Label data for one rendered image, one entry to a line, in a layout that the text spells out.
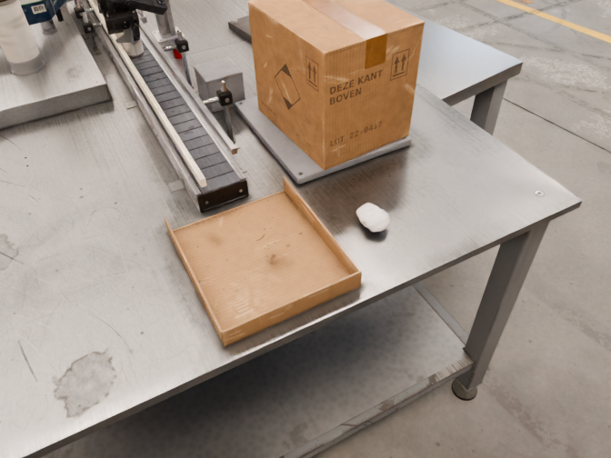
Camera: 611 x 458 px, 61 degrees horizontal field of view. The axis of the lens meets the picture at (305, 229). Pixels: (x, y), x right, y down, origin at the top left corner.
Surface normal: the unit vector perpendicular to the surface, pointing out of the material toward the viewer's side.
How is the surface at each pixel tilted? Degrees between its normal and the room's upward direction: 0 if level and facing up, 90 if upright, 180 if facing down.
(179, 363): 0
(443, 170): 0
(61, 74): 0
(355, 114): 90
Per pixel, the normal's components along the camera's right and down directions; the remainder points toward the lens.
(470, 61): -0.03, -0.71
